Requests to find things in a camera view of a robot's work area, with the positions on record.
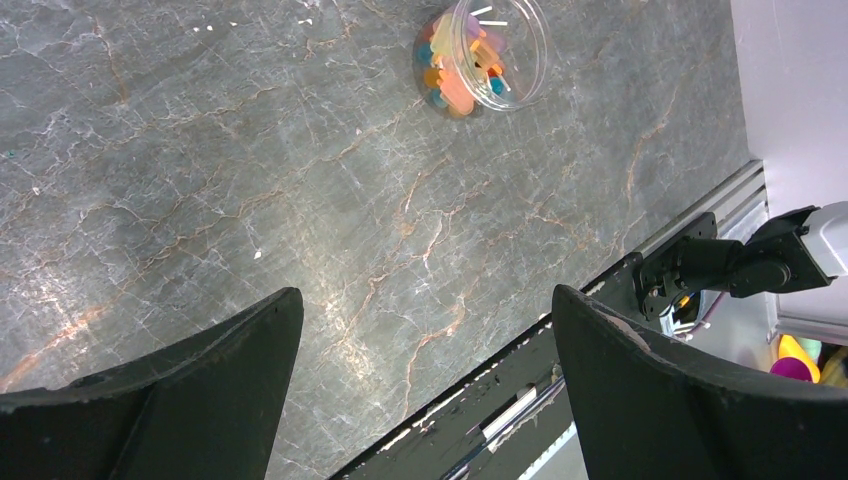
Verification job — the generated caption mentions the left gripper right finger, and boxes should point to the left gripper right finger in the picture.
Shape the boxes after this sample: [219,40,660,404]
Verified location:
[551,285,847,479]

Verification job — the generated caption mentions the clear round jar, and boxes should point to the clear round jar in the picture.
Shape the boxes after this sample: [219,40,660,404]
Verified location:
[412,0,554,119]

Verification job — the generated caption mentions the lollipops in jar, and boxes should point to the lollipops in jar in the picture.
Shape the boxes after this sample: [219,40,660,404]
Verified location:
[414,3,513,119]

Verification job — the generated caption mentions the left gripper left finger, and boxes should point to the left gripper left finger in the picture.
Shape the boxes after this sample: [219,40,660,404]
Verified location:
[1,287,304,479]

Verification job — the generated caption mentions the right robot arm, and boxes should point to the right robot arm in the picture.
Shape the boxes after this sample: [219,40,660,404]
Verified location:
[634,201,847,320]

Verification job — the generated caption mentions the colourful objects beyond table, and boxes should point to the colourful objects beyond table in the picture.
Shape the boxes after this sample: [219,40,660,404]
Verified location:
[770,335,847,389]

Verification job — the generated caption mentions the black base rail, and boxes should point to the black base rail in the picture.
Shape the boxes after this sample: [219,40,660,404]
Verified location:
[334,212,718,479]

